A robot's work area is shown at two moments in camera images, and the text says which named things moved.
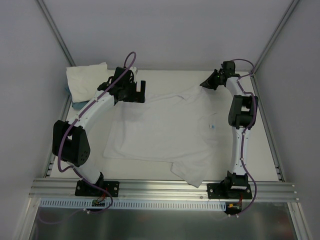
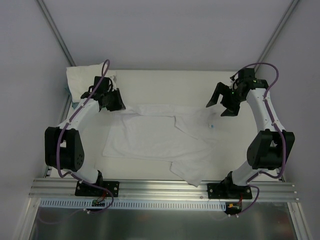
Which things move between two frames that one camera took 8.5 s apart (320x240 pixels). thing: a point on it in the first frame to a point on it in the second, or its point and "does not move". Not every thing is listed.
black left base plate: (83, 188) does not move
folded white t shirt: (84, 81) does not move
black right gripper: (216, 78) to (227, 97)
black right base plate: (237, 191) does not move
